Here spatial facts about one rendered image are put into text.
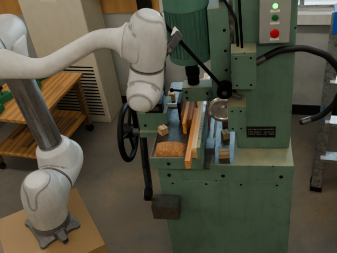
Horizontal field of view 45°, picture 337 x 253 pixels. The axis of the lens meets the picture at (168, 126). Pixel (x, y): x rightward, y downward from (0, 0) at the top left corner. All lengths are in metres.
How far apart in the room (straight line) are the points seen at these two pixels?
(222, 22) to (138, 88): 0.52
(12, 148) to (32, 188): 1.68
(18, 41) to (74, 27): 1.68
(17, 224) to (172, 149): 0.74
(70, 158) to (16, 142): 1.60
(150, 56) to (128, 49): 0.06
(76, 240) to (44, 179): 0.30
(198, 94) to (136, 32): 0.69
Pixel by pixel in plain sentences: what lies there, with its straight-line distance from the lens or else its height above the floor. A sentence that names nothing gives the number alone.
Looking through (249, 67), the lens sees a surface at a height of 1.24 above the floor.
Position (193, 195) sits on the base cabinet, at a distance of 1.89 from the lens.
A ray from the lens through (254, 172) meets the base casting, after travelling 1.77.
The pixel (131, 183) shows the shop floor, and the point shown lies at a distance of 2.91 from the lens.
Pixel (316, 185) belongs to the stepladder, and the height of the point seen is 0.05.
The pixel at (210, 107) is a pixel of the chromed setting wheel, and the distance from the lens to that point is 1.67.
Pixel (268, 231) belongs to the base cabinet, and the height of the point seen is 0.39.
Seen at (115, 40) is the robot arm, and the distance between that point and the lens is 1.18.
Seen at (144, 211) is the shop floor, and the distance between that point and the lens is 2.71.
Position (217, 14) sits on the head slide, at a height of 1.40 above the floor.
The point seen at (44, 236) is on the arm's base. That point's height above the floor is 0.70.
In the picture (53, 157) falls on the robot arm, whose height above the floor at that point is 0.94.
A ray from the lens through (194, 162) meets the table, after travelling 1.65.
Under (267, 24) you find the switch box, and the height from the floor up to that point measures 1.39.
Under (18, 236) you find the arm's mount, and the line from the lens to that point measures 1.87.
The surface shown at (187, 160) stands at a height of 0.94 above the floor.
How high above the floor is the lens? 1.96
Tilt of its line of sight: 36 degrees down
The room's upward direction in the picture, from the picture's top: 9 degrees counter-clockwise
